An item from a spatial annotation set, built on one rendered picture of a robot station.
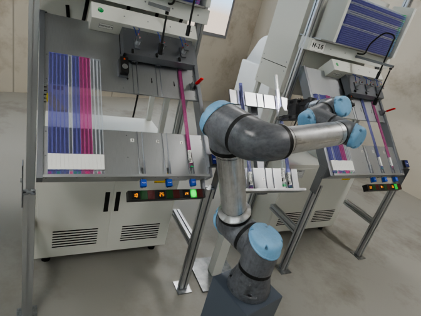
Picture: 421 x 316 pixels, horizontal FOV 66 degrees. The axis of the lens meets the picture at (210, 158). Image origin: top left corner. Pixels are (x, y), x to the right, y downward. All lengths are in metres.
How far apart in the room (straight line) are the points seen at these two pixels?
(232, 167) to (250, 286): 0.41
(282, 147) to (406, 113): 3.80
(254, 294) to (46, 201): 1.05
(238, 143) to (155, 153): 0.65
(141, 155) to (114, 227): 0.60
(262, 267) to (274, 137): 0.46
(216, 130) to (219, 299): 0.62
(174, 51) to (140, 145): 0.49
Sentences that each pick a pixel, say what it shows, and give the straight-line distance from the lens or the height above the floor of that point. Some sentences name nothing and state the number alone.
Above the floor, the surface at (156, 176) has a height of 0.73.
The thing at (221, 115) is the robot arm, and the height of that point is 1.13.
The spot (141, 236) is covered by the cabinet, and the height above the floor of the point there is 0.15.
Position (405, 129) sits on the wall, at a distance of 4.57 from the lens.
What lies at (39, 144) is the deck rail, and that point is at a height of 0.81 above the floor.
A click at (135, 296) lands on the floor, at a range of 1.84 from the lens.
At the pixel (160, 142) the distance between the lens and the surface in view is 1.42.
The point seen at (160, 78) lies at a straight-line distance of 1.57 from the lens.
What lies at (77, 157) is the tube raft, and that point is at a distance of 1.31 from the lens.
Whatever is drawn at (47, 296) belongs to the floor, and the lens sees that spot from 1.84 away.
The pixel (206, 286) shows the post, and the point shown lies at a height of 0.01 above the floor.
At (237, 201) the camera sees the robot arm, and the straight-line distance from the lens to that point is 1.05.
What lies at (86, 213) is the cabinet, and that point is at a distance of 1.78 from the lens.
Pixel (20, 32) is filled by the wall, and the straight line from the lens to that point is 4.39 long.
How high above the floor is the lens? 1.37
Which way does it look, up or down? 23 degrees down
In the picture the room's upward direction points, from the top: 15 degrees clockwise
